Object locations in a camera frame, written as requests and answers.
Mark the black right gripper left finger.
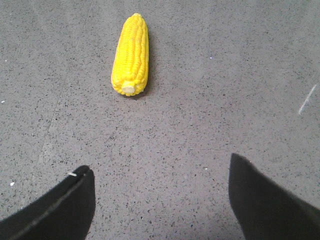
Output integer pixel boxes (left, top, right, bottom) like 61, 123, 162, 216
0, 165, 96, 240

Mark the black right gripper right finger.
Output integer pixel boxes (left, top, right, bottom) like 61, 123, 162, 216
228, 153, 320, 240

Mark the yellow corn cob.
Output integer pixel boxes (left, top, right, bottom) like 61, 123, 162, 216
111, 13, 149, 97

